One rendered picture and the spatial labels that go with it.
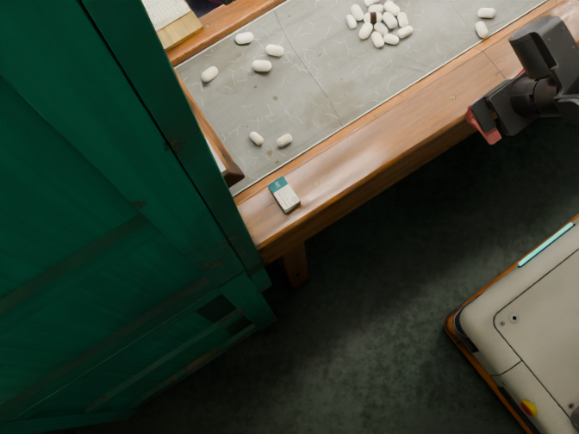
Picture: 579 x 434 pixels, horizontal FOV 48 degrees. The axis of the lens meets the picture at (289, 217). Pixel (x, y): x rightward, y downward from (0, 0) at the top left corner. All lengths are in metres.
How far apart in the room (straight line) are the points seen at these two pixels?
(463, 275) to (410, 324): 0.22
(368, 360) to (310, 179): 0.84
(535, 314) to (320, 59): 0.84
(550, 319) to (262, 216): 0.84
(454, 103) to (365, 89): 0.17
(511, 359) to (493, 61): 0.74
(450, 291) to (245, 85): 0.96
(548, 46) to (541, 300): 1.00
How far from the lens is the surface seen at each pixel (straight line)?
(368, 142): 1.26
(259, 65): 1.34
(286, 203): 1.20
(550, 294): 1.77
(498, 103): 0.97
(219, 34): 1.38
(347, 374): 1.94
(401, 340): 1.96
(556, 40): 0.87
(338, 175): 1.24
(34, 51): 0.39
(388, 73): 1.35
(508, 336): 1.72
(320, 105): 1.31
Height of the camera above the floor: 1.94
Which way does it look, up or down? 75 degrees down
